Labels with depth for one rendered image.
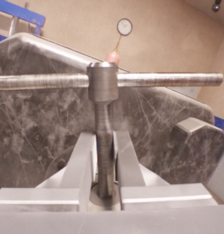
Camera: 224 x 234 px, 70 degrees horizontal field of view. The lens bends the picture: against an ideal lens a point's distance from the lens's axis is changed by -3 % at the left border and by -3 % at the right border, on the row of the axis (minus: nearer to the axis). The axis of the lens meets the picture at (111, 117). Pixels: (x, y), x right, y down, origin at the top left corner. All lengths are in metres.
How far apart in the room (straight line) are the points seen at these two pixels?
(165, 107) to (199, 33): 4.32
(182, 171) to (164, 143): 0.07
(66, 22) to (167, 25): 2.13
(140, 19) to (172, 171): 3.72
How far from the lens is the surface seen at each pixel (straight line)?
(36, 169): 0.37
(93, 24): 3.69
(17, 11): 3.28
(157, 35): 4.05
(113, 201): 0.18
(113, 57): 0.74
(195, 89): 3.99
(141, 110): 0.34
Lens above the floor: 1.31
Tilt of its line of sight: 13 degrees down
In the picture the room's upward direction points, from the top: 21 degrees clockwise
